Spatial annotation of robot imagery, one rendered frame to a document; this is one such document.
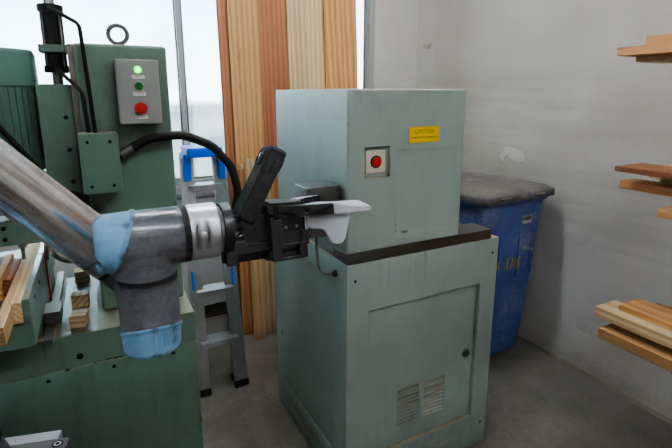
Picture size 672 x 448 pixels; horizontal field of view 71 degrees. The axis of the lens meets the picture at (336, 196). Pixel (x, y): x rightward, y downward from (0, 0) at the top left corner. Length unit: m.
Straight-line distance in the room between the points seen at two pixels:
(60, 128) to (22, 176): 0.70
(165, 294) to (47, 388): 0.86
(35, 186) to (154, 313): 0.23
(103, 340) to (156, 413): 0.28
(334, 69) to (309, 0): 0.42
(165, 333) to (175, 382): 0.85
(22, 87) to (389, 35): 2.47
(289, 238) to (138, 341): 0.23
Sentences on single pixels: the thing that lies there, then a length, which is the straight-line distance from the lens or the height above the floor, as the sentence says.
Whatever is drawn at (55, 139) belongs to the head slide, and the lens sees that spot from 1.43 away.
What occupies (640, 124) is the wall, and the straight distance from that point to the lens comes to 2.44.
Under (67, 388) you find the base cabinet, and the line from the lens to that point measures 1.48.
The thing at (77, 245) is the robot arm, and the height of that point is 1.19.
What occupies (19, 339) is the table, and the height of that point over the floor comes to 0.86.
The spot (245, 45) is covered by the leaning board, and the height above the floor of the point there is 1.66.
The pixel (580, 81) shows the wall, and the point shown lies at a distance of 2.61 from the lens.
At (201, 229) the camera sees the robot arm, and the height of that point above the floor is 1.23.
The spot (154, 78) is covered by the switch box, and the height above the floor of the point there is 1.43.
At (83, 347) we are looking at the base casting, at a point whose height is 0.76.
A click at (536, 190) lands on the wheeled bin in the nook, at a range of 2.45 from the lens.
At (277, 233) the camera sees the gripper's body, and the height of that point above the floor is 1.21.
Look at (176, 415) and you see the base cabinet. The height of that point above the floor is 0.49.
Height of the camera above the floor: 1.40
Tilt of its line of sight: 12 degrees down
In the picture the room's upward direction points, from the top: straight up
